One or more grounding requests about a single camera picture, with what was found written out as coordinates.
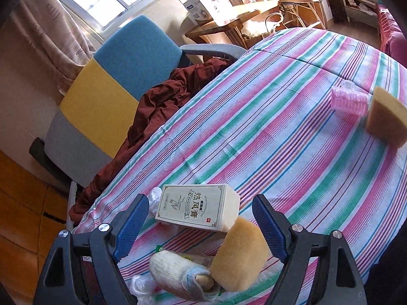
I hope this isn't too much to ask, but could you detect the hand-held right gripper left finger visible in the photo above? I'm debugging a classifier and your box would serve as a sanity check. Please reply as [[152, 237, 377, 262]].
[[33, 194, 150, 305]]

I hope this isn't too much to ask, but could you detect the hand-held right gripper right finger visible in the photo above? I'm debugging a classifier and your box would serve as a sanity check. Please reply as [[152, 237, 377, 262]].
[[253, 194, 368, 305]]

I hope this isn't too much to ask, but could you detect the clear plastic bag bundle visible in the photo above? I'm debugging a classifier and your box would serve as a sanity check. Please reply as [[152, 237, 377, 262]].
[[147, 187, 164, 218]]

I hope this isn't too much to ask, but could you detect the tan sponge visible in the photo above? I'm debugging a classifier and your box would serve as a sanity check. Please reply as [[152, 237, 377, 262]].
[[366, 86, 407, 149], [210, 216, 273, 293]]

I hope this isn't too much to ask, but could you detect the white knitted sock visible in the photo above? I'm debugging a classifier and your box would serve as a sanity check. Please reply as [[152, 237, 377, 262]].
[[149, 250, 220, 302]]

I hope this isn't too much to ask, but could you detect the beige cardboard box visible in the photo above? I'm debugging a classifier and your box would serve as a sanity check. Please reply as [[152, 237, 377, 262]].
[[155, 184, 241, 233]]

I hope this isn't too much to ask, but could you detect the rice snack packet green label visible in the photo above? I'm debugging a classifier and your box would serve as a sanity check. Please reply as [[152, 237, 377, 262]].
[[131, 245, 225, 305]]

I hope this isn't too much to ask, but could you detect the wooden wardrobe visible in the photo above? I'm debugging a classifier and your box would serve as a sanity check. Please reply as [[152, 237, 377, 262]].
[[0, 149, 77, 293]]

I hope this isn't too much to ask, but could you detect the black rolled mat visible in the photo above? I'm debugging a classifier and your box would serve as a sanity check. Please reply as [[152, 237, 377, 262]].
[[28, 137, 74, 194]]

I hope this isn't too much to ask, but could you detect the person's dark clothing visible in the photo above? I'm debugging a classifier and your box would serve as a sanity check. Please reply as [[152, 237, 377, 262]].
[[366, 229, 407, 305]]

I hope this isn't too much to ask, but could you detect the dark red cloth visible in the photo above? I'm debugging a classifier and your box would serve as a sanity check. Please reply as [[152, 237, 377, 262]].
[[69, 58, 239, 221]]

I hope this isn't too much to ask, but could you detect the grey yellow blue chair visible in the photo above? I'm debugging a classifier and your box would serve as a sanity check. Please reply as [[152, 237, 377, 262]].
[[28, 15, 247, 194]]

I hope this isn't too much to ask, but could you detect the pink hair roller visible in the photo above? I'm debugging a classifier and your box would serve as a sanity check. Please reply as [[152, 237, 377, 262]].
[[331, 81, 369, 116]]

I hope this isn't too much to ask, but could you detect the wooden side table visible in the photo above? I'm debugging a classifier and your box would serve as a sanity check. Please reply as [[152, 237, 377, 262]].
[[184, 0, 281, 50]]

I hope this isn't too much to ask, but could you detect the white box with blue label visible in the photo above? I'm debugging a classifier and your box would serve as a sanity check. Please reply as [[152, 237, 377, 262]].
[[183, 0, 217, 26]]

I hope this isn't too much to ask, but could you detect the white container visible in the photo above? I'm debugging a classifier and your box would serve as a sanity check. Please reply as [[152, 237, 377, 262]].
[[211, 0, 237, 16]]

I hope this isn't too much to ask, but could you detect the pink cloth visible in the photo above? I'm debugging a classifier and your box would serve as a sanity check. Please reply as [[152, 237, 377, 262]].
[[377, 3, 407, 58]]

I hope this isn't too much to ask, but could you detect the white shelf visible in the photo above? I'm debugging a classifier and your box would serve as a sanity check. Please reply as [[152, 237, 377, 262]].
[[340, 0, 382, 23]]

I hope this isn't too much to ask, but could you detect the wire rack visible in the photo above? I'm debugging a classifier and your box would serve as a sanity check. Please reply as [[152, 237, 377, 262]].
[[276, 0, 325, 30]]

